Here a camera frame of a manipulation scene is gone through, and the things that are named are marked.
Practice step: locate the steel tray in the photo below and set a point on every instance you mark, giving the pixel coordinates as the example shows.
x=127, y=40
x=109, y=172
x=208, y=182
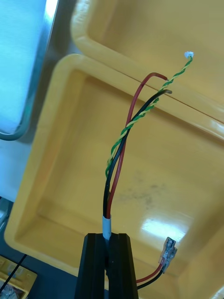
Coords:
x=50, y=46

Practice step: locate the yellow box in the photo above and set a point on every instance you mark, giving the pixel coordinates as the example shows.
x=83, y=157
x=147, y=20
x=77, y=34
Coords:
x=22, y=276

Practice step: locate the yellow-orange plastic bin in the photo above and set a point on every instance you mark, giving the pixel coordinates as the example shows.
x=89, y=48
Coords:
x=70, y=140
x=151, y=28

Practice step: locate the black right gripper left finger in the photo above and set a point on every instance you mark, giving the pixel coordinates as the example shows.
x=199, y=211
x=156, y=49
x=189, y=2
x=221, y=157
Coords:
x=92, y=268

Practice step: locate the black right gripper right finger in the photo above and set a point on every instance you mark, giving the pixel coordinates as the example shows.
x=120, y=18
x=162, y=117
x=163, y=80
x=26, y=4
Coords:
x=121, y=268

